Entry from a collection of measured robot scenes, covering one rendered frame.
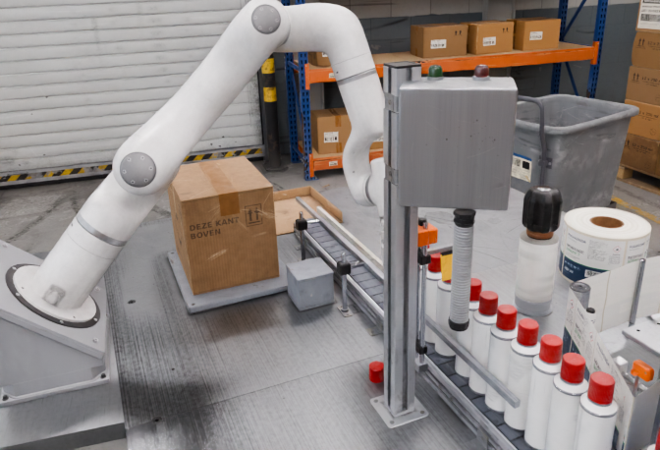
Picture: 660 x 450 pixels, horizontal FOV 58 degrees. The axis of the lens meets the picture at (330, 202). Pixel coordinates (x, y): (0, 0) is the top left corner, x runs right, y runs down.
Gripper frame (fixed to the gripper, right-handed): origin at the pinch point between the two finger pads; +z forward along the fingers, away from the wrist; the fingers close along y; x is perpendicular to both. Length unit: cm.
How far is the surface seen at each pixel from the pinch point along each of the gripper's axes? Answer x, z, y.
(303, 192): 95, -25, 10
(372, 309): 10.4, 4.2, -5.5
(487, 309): -31.5, -1.4, -1.2
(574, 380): -51, 6, -1
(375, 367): -8.2, 11.6, -14.9
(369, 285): 18.3, 0.1, -1.8
